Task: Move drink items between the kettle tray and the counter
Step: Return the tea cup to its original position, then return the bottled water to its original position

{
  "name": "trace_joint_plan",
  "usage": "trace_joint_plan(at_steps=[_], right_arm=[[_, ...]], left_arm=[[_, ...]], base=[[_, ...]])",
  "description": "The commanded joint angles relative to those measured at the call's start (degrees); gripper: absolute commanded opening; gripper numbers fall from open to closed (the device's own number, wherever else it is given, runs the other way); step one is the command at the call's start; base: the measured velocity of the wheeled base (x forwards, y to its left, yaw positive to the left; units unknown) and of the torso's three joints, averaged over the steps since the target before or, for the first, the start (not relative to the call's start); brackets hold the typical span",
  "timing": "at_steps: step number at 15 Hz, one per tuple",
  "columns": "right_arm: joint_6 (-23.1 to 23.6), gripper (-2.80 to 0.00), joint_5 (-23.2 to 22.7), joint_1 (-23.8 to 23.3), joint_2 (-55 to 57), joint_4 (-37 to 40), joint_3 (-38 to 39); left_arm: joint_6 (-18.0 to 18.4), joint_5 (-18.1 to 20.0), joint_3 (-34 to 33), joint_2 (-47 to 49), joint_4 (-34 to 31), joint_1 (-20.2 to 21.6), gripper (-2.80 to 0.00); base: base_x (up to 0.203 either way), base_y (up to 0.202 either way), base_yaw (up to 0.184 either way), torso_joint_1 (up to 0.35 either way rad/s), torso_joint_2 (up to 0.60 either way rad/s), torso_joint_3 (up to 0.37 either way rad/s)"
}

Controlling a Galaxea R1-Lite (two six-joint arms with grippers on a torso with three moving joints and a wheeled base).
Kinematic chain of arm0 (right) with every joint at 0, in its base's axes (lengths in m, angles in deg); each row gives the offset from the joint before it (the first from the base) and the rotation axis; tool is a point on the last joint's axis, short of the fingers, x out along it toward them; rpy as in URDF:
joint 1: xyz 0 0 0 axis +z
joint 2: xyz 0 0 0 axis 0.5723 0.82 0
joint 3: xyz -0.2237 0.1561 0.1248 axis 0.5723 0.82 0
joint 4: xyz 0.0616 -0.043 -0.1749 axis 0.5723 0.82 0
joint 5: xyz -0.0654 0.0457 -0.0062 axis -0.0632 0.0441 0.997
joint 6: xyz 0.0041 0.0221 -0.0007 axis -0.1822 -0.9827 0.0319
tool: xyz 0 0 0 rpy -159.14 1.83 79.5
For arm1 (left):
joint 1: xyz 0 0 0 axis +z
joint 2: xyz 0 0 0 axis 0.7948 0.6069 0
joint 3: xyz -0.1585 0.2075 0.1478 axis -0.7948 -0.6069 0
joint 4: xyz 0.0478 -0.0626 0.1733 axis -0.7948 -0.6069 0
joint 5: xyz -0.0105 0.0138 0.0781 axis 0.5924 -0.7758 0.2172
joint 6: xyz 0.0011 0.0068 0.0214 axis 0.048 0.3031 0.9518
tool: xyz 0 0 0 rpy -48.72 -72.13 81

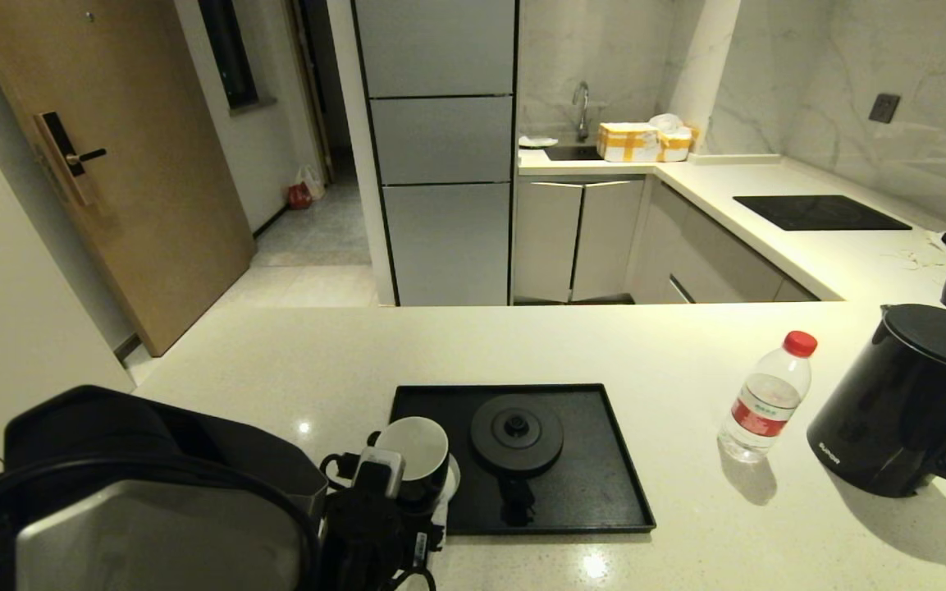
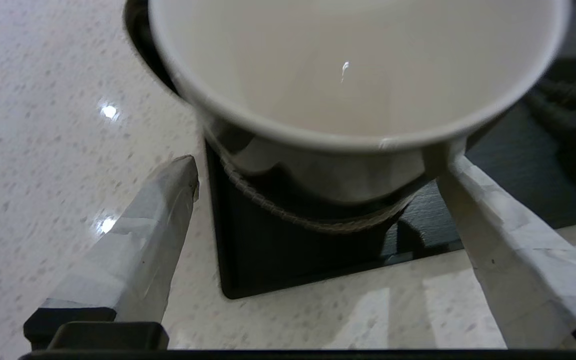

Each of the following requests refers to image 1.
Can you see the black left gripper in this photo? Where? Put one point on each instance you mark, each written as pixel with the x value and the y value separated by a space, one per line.
pixel 370 529

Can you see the clear plastic water bottle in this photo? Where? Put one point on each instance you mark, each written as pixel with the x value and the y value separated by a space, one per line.
pixel 764 406

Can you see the black electric kettle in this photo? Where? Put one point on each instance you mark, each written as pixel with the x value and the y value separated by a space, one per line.
pixel 899 410

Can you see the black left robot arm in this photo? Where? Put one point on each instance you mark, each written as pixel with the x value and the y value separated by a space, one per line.
pixel 161 525

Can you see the black round kettle base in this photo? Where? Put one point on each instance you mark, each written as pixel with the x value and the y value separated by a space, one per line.
pixel 518 435

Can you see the round white coaster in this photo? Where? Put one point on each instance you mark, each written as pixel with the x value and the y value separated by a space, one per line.
pixel 453 484

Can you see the black rectangular tray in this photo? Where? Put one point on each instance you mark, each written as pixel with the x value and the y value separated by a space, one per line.
pixel 604 501

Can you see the red bag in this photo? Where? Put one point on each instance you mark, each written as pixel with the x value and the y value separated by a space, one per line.
pixel 299 197

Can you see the white shopping bag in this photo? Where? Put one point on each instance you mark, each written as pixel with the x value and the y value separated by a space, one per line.
pixel 313 181

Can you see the grey sink base cabinet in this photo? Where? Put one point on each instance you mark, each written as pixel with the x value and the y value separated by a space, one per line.
pixel 575 238

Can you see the tall grey cabinet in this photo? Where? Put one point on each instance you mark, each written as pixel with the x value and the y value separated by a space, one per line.
pixel 444 139

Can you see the white cloth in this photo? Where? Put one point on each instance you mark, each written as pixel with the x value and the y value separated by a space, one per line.
pixel 536 141

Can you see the dark kitchen sink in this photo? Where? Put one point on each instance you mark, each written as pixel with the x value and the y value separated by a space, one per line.
pixel 571 152

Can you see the grey counter drawer cabinet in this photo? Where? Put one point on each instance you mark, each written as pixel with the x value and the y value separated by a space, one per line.
pixel 710 254

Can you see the brown wooden door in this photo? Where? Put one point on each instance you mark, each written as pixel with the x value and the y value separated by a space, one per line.
pixel 128 164

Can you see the large box with yellow tape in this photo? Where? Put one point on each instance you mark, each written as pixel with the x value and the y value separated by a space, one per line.
pixel 627 142

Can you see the white side cabinet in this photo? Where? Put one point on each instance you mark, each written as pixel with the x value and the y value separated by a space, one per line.
pixel 13 287

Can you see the chrome sink faucet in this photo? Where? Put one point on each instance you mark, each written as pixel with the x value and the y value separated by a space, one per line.
pixel 582 105

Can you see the small box with yellow tape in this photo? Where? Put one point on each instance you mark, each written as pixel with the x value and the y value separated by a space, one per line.
pixel 676 146

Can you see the dark window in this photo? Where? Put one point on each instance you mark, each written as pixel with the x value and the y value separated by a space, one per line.
pixel 229 53

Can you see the white plastic bag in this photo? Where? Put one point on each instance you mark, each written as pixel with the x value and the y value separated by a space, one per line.
pixel 668 121

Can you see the black electronic door lock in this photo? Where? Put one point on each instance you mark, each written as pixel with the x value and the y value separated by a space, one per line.
pixel 62 152

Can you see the black induction cooktop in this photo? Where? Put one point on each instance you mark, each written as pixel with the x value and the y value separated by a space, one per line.
pixel 819 213

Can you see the grey wall socket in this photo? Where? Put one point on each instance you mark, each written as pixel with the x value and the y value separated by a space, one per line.
pixel 884 107

